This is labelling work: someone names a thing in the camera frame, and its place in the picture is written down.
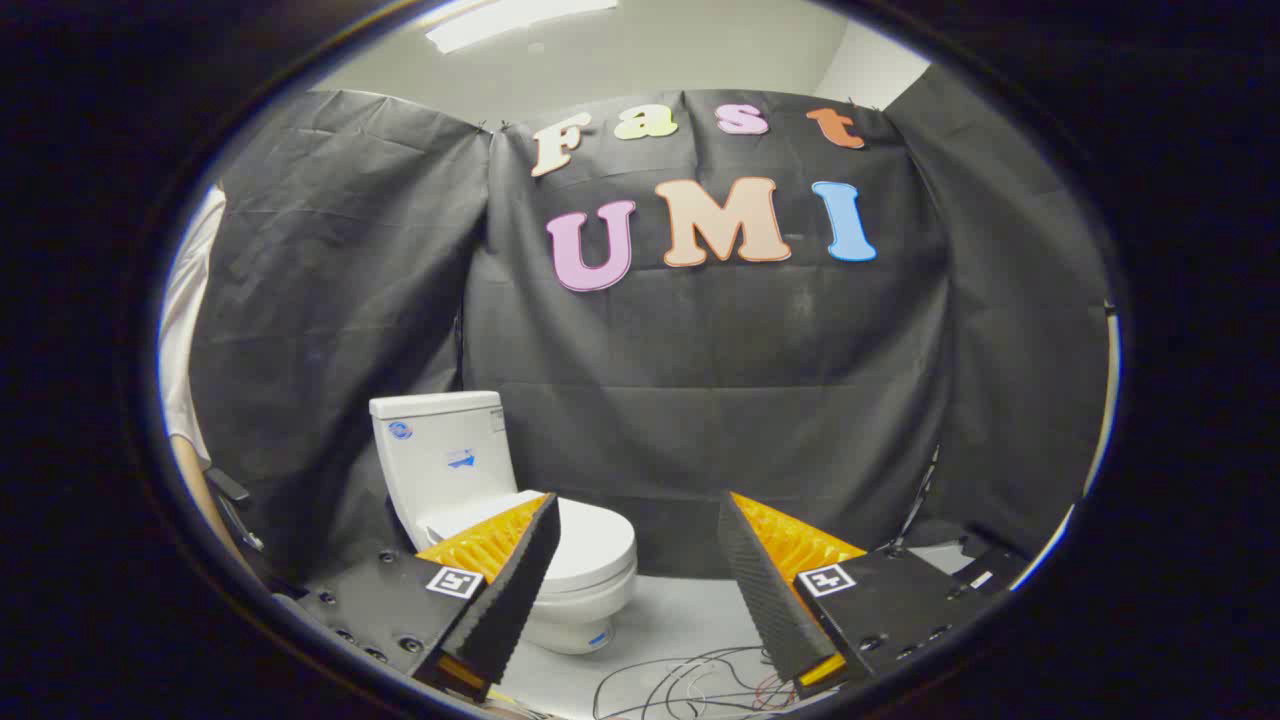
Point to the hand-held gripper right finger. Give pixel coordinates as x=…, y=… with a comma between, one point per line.
x=765, y=590

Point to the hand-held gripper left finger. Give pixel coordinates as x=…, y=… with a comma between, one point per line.
x=520, y=590

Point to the white toilet lid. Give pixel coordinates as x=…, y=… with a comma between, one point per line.
x=595, y=545

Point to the white toilet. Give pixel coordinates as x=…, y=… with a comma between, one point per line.
x=440, y=450

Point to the black backdrop cloth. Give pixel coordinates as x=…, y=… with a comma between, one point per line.
x=700, y=350

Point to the black metal rod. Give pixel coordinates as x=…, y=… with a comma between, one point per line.
x=235, y=492

